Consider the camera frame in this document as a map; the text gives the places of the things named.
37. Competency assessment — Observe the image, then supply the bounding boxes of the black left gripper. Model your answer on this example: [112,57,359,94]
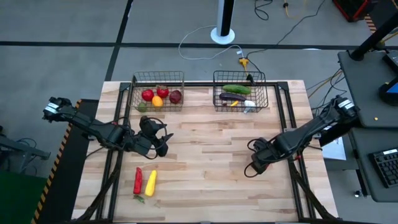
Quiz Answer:
[125,115,170,158]

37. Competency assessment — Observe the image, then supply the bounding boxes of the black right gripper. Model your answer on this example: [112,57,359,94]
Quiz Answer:
[246,136,282,175]

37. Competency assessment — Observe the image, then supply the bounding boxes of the red tomato green calyx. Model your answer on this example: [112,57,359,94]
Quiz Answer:
[141,88,155,102]
[156,85,170,99]

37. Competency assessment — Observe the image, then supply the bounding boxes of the dark red round fruit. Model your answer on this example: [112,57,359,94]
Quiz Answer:
[169,90,183,105]

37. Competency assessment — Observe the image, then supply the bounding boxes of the white garlic bulb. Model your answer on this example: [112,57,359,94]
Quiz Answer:
[243,99,257,114]

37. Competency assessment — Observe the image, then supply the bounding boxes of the purple eggplant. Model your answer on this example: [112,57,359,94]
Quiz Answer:
[219,92,248,102]

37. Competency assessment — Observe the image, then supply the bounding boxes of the green cucumber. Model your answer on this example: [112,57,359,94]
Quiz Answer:
[221,84,252,96]

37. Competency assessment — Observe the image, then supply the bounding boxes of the long red chili pepper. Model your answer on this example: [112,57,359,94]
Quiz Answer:
[133,167,143,195]

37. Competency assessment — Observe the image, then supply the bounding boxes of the white paper sheet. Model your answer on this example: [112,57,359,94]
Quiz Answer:
[322,136,347,161]

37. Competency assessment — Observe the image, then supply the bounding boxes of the black desk leg beam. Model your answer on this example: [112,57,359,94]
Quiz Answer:
[318,111,362,147]

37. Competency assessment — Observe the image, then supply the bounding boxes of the yellow power plug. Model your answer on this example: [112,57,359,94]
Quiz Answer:
[238,56,250,74]

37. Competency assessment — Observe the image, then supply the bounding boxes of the black hazard striped platform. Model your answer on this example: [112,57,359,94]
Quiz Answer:
[30,98,100,224]

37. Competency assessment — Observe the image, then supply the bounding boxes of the grey desk top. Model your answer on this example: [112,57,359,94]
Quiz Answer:
[347,126,398,203]
[337,49,398,129]

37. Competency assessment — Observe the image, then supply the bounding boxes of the white black pole stand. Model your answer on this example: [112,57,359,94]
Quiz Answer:
[210,0,236,45]

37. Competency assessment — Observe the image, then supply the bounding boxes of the black keyboard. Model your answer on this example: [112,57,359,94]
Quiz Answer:
[368,147,398,189]

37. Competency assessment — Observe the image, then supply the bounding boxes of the grey metal stand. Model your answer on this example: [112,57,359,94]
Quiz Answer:
[0,125,52,175]

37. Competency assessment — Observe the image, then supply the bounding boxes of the black device blue screen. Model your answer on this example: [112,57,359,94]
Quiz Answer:
[378,76,398,106]

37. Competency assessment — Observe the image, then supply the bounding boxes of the green floor mat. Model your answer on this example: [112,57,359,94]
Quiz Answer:
[0,170,48,224]

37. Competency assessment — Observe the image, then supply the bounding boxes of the black slanted stand beam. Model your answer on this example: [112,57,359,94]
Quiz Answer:
[350,11,398,62]

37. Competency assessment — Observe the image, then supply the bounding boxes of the red framed black cart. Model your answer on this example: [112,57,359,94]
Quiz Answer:
[331,0,379,23]

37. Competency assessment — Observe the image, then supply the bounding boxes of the bronze wire basket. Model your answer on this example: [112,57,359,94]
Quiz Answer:
[129,70,185,113]

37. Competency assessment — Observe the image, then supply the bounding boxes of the black wire basket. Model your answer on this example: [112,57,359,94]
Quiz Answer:
[212,70,269,113]

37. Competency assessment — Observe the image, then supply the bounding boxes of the white floor cable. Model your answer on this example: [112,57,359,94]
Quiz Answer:
[178,25,245,61]

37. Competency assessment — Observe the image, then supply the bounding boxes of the yellow cable bundle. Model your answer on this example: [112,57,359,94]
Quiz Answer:
[306,70,343,100]

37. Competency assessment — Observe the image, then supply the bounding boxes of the long black floor cable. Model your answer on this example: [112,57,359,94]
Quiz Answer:
[245,0,326,58]

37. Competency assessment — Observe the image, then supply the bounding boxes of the yellow floor cable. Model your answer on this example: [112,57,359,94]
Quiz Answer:
[282,0,308,19]

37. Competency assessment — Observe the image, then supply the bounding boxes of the coiled black floor cable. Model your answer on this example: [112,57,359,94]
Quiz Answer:
[254,0,274,22]

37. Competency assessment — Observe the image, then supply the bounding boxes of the orange black striped post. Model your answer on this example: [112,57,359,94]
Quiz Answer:
[363,14,377,34]

